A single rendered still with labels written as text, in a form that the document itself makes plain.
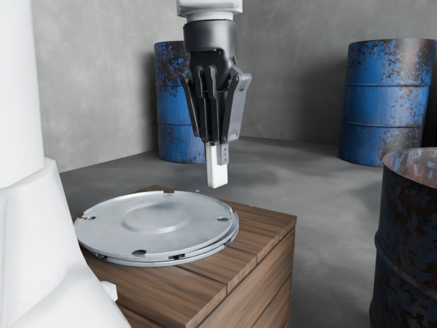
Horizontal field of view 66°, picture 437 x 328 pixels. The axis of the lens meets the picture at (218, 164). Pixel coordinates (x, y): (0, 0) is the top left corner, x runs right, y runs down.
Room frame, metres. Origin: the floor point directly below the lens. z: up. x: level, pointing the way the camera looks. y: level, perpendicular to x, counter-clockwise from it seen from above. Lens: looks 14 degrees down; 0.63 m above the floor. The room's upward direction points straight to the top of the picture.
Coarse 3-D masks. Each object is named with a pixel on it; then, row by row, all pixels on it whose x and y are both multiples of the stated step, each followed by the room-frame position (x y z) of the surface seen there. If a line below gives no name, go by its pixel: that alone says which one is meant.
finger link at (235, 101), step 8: (232, 80) 0.45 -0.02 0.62; (240, 80) 0.44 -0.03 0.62; (248, 80) 0.46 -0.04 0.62; (232, 88) 0.45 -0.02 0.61; (232, 96) 0.45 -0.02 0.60; (240, 96) 0.46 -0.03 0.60; (232, 104) 0.45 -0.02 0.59; (240, 104) 0.47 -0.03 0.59; (232, 112) 0.46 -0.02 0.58; (240, 112) 0.47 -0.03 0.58; (224, 120) 0.47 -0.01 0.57; (232, 120) 0.46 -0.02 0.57; (240, 120) 0.47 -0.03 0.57; (224, 128) 0.47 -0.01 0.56; (232, 128) 0.47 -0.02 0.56; (240, 128) 0.48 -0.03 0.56; (224, 136) 0.47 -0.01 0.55
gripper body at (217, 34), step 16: (192, 32) 0.46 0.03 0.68; (208, 32) 0.45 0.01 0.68; (224, 32) 0.46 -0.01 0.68; (192, 48) 0.46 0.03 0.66; (208, 48) 0.46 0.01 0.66; (224, 48) 0.46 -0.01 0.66; (192, 64) 0.51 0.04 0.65; (208, 64) 0.48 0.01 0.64; (224, 64) 0.46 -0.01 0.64; (224, 80) 0.47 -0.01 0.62
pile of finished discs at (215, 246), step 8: (232, 216) 0.62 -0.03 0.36; (232, 224) 0.58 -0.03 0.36; (232, 232) 0.54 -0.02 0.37; (224, 240) 0.51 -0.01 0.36; (232, 240) 0.53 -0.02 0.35; (200, 248) 0.49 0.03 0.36; (208, 248) 0.48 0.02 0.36; (216, 248) 0.51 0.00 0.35; (104, 256) 0.48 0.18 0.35; (112, 256) 0.46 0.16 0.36; (136, 256) 0.47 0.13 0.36; (168, 256) 0.46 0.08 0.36; (176, 256) 0.48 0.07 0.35; (184, 256) 0.46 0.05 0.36; (192, 256) 0.48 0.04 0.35; (200, 256) 0.47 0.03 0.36; (128, 264) 0.45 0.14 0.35; (136, 264) 0.45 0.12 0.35; (144, 264) 0.45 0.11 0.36; (152, 264) 0.45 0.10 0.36; (160, 264) 0.45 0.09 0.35; (168, 264) 0.45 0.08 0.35; (176, 264) 0.46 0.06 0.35
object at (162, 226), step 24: (144, 192) 0.73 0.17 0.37; (96, 216) 0.60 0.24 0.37; (120, 216) 0.60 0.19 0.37; (144, 216) 0.59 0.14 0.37; (168, 216) 0.59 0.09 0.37; (192, 216) 0.60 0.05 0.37; (216, 216) 0.60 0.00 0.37; (96, 240) 0.50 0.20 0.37; (120, 240) 0.50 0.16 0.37; (144, 240) 0.50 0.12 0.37; (168, 240) 0.50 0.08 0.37; (192, 240) 0.50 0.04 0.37; (216, 240) 0.50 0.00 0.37
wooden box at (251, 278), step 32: (256, 224) 0.61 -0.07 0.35; (288, 224) 0.61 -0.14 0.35; (96, 256) 0.48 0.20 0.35; (224, 256) 0.48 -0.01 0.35; (256, 256) 0.49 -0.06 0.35; (288, 256) 0.62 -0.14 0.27; (128, 288) 0.40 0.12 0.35; (160, 288) 0.40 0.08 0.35; (192, 288) 0.40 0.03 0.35; (224, 288) 0.40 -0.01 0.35; (256, 288) 0.49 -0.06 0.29; (288, 288) 0.62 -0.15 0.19; (128, 320) 0.38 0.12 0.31; (160, 320) 0.35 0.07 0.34; (192, 320) 0.34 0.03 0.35; (224, 320) 0.40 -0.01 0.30; (256, 320) 0.50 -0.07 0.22; (288, 320) 0.64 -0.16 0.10
